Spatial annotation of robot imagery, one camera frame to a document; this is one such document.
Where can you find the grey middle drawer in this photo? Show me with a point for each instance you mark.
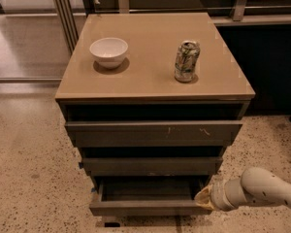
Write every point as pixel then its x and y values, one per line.
pixel 151 161

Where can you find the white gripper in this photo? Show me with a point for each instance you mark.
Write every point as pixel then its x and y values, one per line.
pixel 217 194

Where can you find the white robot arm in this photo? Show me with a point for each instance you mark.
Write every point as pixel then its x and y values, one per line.
pixel 256 187

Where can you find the grey bottom drawer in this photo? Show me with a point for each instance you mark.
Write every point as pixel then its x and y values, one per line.
pixel 147 196

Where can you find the grey top drawer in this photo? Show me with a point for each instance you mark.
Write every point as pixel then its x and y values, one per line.
pixel 156 125

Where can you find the wooden metal counter frame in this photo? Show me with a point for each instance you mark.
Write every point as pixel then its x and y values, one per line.
pixel 190 0

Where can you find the crushed green white can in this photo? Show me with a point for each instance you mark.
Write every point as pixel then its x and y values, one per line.
pixel 186 59

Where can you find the grey drawer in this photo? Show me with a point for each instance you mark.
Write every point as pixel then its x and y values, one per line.
pixel 151 161
pixel 147 196
pixel 156 125

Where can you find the white ceramic bowl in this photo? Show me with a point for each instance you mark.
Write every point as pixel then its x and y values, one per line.
pixel 109 52

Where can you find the tan top drawer cabinet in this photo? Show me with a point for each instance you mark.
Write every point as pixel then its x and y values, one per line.
pixel 147 74

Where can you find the metal sliding door frame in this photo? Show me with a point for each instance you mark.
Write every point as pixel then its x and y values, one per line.
pixel 71 36

